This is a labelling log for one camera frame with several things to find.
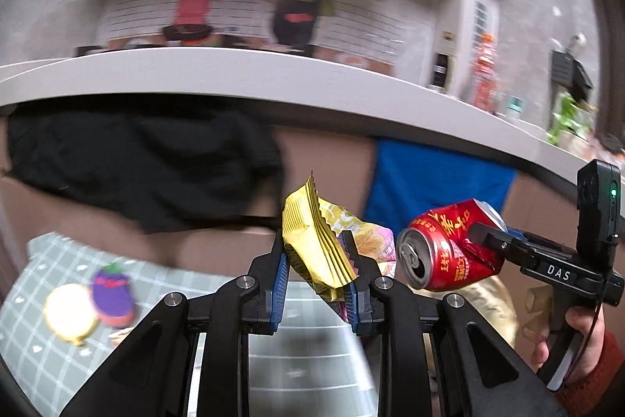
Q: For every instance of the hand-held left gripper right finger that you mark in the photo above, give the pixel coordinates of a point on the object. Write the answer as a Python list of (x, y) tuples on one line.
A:
[(354, 307)]

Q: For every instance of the teal cup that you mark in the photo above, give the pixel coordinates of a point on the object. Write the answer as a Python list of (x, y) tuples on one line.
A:
[(515, 107)]

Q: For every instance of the white spoon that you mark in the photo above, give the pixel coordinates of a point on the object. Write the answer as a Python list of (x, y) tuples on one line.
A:
[(577, 41)]

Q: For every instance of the crushed red can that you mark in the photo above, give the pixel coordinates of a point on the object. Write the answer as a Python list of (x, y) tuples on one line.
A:
[(449, 258)]

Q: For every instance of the black cloth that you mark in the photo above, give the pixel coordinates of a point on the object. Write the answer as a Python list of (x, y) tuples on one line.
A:
[(146, 163)]

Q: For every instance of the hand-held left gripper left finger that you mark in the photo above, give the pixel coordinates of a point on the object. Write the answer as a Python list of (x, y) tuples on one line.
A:
[(278, 295)]

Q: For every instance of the grey utensil holder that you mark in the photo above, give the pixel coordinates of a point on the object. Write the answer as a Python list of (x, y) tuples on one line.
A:
[(564, 70)]

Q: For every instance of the yellow zigzag edge snack packet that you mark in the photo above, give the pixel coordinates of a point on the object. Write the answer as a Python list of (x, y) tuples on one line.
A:
[(307, 241)]

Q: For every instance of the green checked tablecloth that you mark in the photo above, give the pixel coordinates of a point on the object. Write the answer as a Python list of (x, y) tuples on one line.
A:
[(44, 263)]

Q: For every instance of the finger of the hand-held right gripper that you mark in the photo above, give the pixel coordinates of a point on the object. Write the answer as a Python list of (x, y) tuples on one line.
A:
[(490, 241)]

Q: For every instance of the yellow round toy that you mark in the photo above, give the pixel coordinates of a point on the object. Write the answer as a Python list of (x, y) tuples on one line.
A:
[(71, 313)]

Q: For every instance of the blue towel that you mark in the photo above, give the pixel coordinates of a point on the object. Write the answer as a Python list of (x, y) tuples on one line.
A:
[(429, 177)]

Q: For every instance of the purple eggplant toy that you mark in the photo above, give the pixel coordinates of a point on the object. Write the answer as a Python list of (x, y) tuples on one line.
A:
[(112, 295)]

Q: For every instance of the white vented column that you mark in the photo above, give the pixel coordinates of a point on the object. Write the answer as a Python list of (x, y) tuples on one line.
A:
[(464, 31)]

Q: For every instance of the green vegetable bag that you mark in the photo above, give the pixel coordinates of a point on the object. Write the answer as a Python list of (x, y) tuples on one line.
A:
[(569, 124)]

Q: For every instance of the person's right hand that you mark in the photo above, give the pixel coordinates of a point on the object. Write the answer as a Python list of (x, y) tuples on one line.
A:
[(586, 324)]

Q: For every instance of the pastel snack packet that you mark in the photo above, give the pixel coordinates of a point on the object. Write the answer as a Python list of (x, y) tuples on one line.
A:
[(376, 246)]

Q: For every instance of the person's right forearm red sleeve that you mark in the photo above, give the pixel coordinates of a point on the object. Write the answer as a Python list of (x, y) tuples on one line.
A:
[(605, 380)]

